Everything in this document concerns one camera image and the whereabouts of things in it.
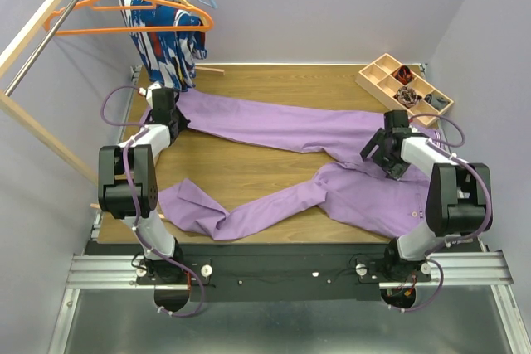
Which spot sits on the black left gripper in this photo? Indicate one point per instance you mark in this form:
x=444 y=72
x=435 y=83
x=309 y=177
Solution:
x=182 y=121

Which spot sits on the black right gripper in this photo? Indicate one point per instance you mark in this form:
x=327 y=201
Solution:
x=395 y=170

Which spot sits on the purple trousers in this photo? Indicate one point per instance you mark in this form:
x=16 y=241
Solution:
x=348 y=189

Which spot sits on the orange plastic hanger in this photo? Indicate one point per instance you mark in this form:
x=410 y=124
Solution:
x=139 y=15

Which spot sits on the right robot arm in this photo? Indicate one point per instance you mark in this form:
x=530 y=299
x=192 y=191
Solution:
x=459 y=204

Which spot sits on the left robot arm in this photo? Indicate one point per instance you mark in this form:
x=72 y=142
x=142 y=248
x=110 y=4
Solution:
x=128 y=188

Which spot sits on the patterned rolled item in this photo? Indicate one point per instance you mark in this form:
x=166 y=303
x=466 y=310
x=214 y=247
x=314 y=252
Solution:
x=407 y=97

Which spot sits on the blue white patterned garment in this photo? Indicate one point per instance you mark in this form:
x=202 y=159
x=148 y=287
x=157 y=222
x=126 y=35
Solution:
x=170 y=57

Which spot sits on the wooden compartment tray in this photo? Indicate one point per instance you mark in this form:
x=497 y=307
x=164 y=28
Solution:
x=398 y=87

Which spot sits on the red black rolled item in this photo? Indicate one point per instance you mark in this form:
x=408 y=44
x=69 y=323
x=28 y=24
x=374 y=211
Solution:
x=403 y=74

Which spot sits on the grey rolled item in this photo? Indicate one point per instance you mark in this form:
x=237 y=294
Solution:
x=437 y=102

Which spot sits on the metal hanging rod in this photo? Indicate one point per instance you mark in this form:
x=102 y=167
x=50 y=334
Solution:
x=28 y=31

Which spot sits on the black mounting base plate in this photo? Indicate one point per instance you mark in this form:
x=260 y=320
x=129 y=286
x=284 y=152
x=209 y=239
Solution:
x=256 y=273

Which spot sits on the aluminium rail frame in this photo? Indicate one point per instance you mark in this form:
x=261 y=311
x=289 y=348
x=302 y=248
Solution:
x=105 y=309

